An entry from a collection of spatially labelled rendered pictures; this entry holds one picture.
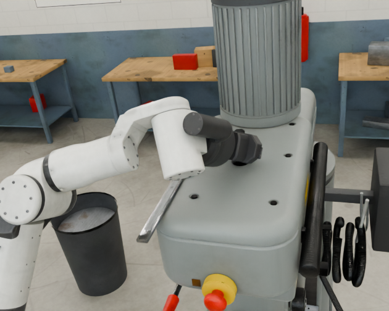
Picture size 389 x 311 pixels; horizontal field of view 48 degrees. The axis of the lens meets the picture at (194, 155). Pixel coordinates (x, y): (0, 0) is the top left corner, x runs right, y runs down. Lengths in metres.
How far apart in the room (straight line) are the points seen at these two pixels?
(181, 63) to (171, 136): 4.22
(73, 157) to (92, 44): 5.23
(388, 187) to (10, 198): 0.84
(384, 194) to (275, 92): 0.38
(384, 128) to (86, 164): 4.32
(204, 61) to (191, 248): 4.18
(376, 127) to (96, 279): 3.13
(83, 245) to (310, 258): 2.40
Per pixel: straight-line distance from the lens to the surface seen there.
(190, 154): 0.65
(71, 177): 0.72
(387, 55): 4.65
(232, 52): 0.99
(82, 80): 6.19
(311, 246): 0.82
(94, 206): 3.41
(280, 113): 1.04
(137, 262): 3.59
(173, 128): 0.66
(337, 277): 1.32
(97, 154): 0.70
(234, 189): 0.82
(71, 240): 3.06
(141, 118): 0.68
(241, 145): 0.79
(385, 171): 1.21
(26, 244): 0.78
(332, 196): 1.27
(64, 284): 3.61
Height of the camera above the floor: 2.34
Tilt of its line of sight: 29 degrees down
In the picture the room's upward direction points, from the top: 7 degrees counter-clockwise
